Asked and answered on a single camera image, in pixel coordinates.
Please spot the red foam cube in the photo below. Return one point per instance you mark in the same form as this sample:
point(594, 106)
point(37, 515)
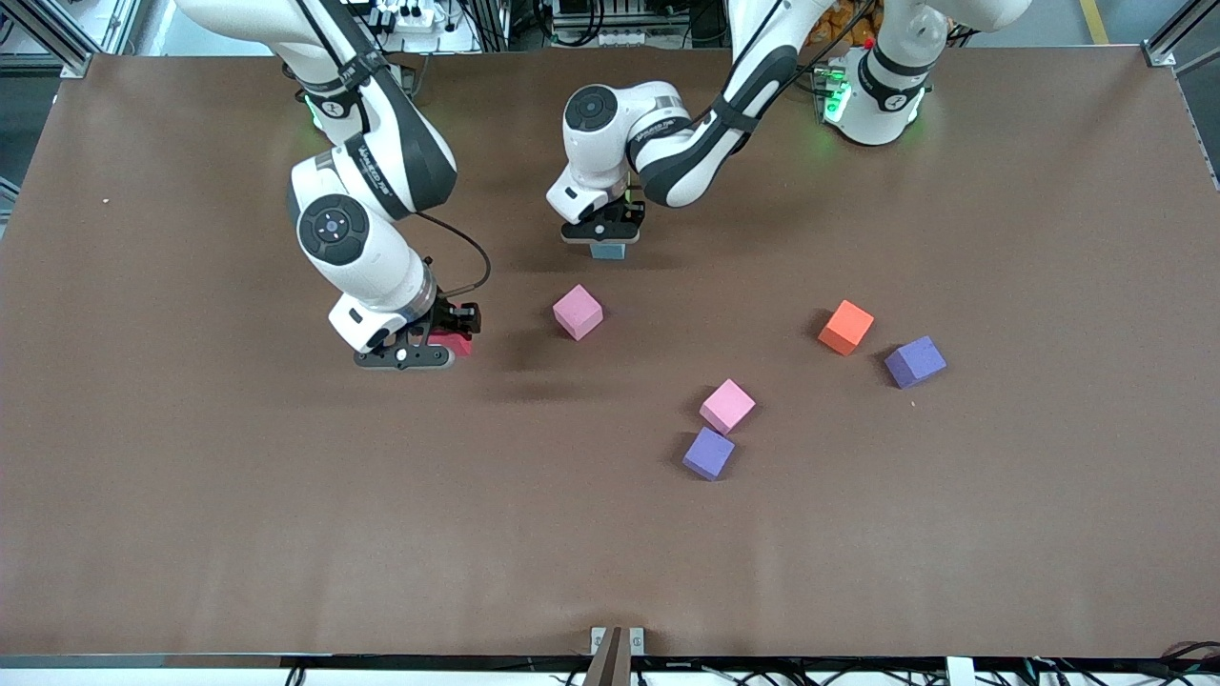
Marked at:
point(453, 341)

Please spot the bag of orange items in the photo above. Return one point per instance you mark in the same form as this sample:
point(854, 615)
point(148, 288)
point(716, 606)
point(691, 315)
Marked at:
point(843, 21)

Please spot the light blue foam cube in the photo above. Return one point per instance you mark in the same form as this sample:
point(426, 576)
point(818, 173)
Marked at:
point(607, 252)

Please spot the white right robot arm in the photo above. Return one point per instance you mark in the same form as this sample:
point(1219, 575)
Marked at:
point(362, 248)

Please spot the aluminium frame post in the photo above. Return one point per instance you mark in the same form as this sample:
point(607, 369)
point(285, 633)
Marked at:
point(1182, 38)
point(43, 33)

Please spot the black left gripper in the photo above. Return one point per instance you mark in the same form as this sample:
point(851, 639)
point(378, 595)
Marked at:
point(631, 215)

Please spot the white power strip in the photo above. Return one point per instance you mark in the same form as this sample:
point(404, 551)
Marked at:
point(415, 14)

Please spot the orange foam cube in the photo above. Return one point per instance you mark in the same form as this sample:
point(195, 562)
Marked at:
point(845, 327)

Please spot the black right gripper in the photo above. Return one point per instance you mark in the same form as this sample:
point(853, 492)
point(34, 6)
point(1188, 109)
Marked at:
point(446, 318)

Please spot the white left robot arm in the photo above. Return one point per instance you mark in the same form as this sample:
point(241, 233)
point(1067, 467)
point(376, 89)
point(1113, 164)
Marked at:
point(667, 152)

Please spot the light pink foam cube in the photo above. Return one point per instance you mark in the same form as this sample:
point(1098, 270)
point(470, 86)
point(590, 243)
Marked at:
point(578, 312)
point(727, 406)

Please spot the brown camera pole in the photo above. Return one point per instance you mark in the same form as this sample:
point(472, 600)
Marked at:
point(610, 662)

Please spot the background electronics rack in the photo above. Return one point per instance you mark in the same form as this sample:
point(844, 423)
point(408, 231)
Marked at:
point(610, 19)

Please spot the purple foam cube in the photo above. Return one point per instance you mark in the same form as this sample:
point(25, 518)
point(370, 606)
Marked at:
point(915, 362)
point(708, 453)

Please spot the small metal bracket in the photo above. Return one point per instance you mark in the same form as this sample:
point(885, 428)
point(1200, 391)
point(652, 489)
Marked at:
point(598, 638)

